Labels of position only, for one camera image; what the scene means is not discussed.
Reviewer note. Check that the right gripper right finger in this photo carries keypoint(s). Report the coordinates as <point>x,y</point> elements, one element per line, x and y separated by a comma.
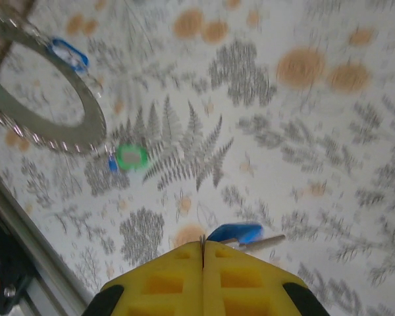
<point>250,296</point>

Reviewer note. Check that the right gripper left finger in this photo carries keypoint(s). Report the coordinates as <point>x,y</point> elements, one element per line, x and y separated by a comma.
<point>171,296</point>

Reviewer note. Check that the green key tag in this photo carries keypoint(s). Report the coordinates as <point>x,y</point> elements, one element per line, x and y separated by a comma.
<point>131,157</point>

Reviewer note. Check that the metal disc with split rings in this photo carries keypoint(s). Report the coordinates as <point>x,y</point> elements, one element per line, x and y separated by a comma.
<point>95,115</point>

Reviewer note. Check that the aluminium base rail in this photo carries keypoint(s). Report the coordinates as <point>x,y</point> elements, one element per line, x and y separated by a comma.
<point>52,279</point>

